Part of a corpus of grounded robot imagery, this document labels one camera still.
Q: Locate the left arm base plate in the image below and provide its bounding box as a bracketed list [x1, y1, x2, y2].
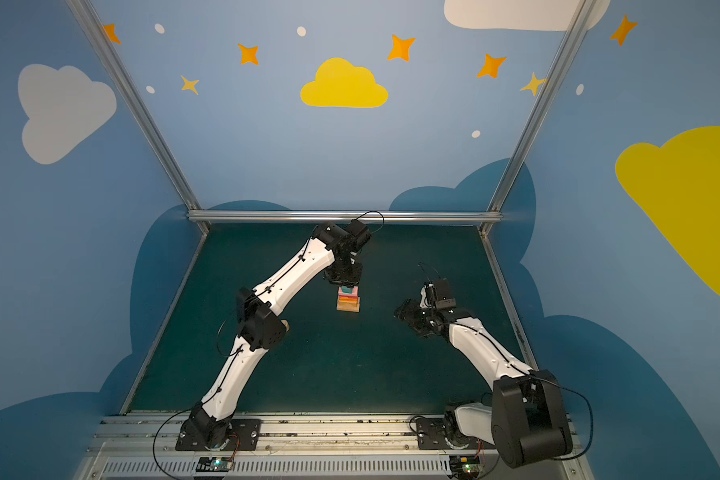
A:
[175, 419, 261, 452]

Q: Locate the left controller board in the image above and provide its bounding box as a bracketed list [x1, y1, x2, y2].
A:
[195, 456, 235, 474]

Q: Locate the controller board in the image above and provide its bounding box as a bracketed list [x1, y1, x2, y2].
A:
[195, 456, 235, 474]
[448, 456, 483, 480]

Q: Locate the aluminium front rail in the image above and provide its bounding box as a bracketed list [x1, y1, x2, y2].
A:
[74, 412, 594, 479]

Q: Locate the back aluminium frame bar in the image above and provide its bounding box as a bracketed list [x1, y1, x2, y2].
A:
[187, 210, 502, 224]

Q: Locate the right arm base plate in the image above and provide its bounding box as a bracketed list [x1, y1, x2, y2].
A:
[408, 415, 495, 450]

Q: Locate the right controller board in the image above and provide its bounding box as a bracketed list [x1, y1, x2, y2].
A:
[448, 456, 483, 480]

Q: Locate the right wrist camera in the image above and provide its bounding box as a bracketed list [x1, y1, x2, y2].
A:
[420, 278, 457, 310]

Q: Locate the left aluminium frame post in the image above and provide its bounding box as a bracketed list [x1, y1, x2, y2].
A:
[66, 0, 201, 213]

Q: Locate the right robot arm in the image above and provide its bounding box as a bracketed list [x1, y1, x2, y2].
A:
[395, 299, 573, 468]

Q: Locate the aluminium frame post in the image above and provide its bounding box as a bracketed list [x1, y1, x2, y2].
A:
[66, 0, 201, 213]
[479, 0, 598, 240]

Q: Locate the natural wood block diagonal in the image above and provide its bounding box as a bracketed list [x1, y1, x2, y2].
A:
[336, 302, 360, 312]

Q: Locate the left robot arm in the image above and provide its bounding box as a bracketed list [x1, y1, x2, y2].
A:
[176, 219, 371, 451]

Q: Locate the right aluminium frame post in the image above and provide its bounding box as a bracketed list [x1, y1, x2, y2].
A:
[479, 0, 598, 240]

